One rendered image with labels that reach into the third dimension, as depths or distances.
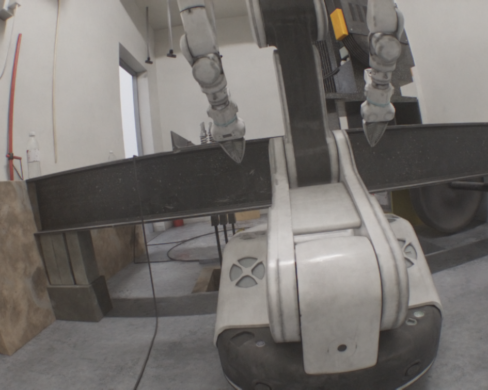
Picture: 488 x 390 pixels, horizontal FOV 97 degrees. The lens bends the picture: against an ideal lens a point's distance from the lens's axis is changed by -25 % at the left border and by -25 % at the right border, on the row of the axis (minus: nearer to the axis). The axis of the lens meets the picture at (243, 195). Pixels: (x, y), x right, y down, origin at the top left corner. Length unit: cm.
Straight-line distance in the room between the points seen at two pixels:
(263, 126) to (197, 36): 322
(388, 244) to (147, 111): 341
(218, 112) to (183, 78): 336
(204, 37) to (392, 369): 79
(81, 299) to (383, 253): 117
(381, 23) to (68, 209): 130
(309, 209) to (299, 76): 35
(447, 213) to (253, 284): 154
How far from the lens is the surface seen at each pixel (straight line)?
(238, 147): 92
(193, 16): 71
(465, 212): 212
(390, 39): 75
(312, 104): 79
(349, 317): 48
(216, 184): 108
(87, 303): 133
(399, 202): 226
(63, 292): 138
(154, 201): 113
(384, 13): 74
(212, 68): 71
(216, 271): 177
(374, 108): 86
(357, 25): 162
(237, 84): 400
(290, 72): 78
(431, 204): 191
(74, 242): 129
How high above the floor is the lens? 54
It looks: 4 degrees down
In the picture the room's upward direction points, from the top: 8 degrees counter-clockwise
